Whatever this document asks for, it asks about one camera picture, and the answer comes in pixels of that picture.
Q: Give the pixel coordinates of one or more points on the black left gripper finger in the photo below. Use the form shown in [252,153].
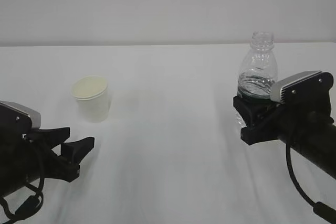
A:
[40,139]
[75,152]

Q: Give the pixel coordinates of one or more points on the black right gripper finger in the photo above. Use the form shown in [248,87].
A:
[252,111]

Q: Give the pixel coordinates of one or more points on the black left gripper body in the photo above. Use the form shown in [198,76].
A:
[49,164]

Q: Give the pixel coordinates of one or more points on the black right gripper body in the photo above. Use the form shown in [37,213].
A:
[291,124]

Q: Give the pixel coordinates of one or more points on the clear green-label water bottle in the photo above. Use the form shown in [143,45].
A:
[258,70]

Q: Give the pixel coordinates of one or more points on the white paper cup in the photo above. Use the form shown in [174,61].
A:
[92,98]

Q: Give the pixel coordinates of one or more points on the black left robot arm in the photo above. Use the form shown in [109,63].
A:
[12,160]

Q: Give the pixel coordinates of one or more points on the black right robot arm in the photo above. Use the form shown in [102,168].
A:
[320,147]

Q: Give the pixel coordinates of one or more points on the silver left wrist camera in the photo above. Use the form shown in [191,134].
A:
[19,117]

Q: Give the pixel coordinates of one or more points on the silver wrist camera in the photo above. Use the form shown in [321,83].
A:
[19,117]
[301,87]

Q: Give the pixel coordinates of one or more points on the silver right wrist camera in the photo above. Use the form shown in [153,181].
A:
[301,87]

